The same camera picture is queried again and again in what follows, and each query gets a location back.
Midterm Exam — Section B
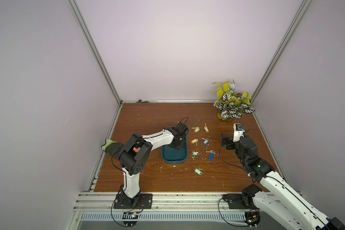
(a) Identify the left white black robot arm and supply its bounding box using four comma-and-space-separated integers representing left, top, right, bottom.
105, 122, 188, 206

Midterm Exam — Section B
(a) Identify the left controller board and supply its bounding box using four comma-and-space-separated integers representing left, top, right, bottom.
122, 212, 140, 228

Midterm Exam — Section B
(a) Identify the right controller board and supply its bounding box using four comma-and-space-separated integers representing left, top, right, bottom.
244, 209, 261, 228

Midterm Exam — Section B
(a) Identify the blue tag key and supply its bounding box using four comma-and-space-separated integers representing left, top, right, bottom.
202, 138, 209, 145
207, 150, 215, 160

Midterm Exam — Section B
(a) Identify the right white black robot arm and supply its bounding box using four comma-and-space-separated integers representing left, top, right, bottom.
221, 132, 345, 230

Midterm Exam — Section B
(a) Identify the artificial potted plant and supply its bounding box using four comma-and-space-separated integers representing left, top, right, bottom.
213, 80, 255, 123

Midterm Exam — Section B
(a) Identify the green tag key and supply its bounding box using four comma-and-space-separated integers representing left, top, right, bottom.
194, 168, 203, 175
192, 151, 200, 156

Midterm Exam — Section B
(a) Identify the aluminium front rail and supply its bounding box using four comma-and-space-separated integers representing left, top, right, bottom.
73, 192, 229, 211

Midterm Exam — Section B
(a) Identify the black green work glove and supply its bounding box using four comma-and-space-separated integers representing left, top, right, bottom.
101, 139, 124, 160

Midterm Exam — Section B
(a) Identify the controller board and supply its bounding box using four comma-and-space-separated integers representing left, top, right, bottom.
244, 209, 261, 228
122, 212, 140, 228

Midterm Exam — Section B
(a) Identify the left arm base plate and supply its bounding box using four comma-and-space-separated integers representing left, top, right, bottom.
113, 193, 153, 209

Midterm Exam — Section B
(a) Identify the teal plastic storage box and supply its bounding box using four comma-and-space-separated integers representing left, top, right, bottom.
162, 137, 188, 164

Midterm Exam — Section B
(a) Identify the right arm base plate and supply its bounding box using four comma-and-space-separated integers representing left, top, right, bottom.
222, 194, 256, 209

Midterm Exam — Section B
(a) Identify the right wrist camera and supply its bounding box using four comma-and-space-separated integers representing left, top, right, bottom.
233, 123, 245, 142

